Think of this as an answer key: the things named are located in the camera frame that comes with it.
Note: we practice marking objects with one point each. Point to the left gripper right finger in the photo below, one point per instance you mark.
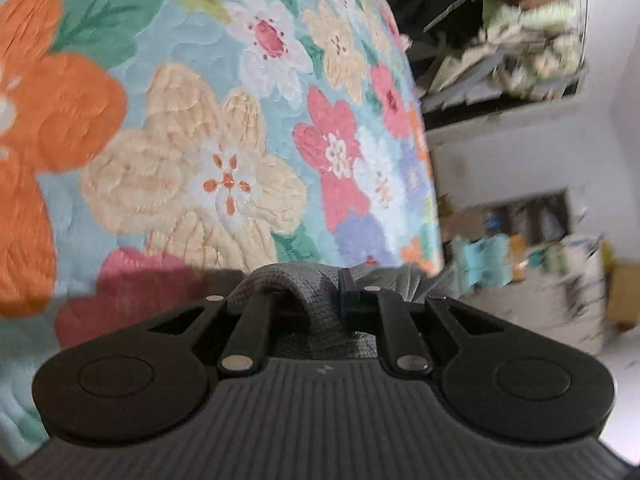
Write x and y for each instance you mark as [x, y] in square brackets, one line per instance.
[384, 314]

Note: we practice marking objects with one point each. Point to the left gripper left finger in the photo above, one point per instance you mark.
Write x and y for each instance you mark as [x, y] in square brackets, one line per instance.
[247, 345]

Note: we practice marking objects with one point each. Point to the grey waffle knit garment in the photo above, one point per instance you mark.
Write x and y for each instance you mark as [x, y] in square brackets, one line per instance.
[311, 289]

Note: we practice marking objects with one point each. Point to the cluttered white shelf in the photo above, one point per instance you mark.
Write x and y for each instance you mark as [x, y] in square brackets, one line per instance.
[588, 144]

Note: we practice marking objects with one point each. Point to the floral quilted bedspread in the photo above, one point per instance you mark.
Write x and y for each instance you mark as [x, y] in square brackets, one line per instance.
[146, 144]

